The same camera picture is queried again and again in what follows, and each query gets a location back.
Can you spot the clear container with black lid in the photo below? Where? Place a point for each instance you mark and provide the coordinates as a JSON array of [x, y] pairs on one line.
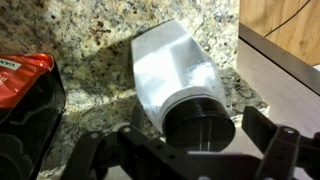
[[176, 76]]

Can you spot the black and red bag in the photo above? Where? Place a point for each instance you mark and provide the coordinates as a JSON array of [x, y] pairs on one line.
[[26, 110]]

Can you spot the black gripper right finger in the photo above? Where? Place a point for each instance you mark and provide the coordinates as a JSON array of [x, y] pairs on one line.
[[286, 153]]

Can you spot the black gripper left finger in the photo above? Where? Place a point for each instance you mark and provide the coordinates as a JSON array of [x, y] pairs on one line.
[[133, 156]]

